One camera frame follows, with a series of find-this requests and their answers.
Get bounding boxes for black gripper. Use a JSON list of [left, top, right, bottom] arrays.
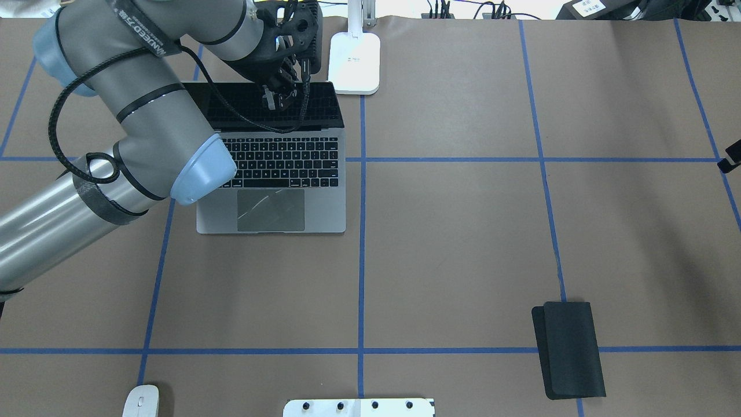
[[231, 6, 305, 111]]

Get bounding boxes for grey laptop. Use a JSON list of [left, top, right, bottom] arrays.
[[185, 81, 347, 234]]

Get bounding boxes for black mouse pad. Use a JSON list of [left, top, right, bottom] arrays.
[[530, 301, 607, 400]]

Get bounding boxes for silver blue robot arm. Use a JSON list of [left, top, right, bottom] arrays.
[[2, 1, 321, 302]]

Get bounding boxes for white desk lamp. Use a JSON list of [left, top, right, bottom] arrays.
[[328, 1, 381, 96]]

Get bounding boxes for white computer mouse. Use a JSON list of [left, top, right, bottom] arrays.
[[122, 385, 160, 417]]

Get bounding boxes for black device with label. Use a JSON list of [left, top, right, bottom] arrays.
[[556, 1, 643, 20]]

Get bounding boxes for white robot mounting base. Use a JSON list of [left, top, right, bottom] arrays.
[[282, 397, 436, 416]]

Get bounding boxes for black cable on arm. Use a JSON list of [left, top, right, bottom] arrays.
[[48, 46, 311, 185]]

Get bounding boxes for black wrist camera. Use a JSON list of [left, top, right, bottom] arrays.
[[275, 1, 323, 74]]

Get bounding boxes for black cables on desk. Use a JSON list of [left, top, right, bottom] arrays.
[[316, 0, 542, 21]]

